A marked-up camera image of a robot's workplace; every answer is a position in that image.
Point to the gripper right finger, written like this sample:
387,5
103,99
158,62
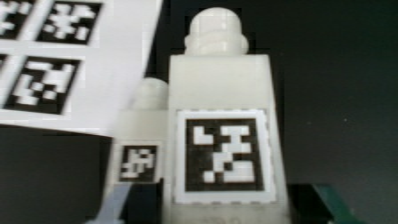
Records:
319,206

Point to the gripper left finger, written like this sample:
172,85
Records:
131,206

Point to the white leg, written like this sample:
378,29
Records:
225,184
136,163

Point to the white sheet with markers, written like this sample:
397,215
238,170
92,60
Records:
76,44

